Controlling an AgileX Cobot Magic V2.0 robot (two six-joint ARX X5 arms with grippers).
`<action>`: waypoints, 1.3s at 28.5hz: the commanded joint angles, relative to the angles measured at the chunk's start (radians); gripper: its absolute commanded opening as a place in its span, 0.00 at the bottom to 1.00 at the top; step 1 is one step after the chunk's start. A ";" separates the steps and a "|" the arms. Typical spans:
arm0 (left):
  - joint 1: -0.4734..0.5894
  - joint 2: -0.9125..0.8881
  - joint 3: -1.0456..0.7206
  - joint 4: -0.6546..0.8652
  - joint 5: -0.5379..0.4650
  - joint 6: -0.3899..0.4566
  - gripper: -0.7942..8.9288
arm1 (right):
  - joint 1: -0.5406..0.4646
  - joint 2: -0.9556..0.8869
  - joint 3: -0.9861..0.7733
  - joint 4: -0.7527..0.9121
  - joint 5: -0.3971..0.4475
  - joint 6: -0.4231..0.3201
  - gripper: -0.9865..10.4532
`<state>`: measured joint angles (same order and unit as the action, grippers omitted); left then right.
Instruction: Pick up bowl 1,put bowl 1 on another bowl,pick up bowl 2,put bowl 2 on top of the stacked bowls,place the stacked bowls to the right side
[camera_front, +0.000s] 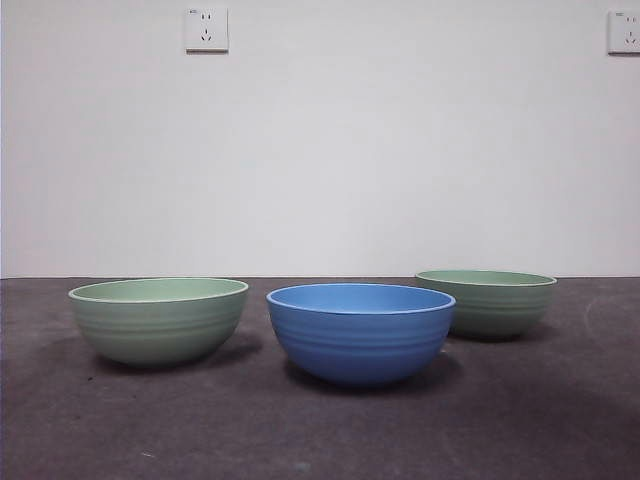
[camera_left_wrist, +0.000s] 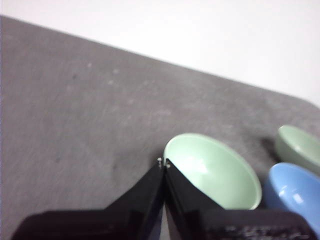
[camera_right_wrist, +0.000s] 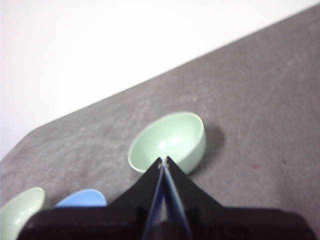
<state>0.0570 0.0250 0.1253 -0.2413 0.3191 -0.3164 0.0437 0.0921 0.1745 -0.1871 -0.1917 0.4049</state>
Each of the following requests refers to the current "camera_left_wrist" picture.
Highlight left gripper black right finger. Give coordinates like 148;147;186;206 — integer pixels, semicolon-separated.
164;158;319;240

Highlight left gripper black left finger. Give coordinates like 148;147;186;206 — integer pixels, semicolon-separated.
11;157;165;240

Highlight pale green bowl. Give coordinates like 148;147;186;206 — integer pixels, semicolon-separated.
274;124;320;176
163;132;263;211

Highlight blue ribbed bowl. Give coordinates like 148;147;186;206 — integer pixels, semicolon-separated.
261;162;320;238

